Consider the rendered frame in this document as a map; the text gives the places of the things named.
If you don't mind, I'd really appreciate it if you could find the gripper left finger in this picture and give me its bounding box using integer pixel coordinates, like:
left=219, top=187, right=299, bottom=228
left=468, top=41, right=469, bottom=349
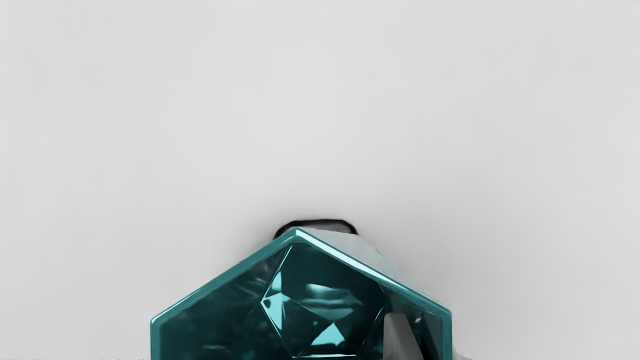
left=382, top=312, right=427, bottom=360

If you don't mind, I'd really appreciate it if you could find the teal faceted mug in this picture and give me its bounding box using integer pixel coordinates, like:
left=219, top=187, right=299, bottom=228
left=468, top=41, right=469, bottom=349
left=150, top=226, right=454, bottom=360

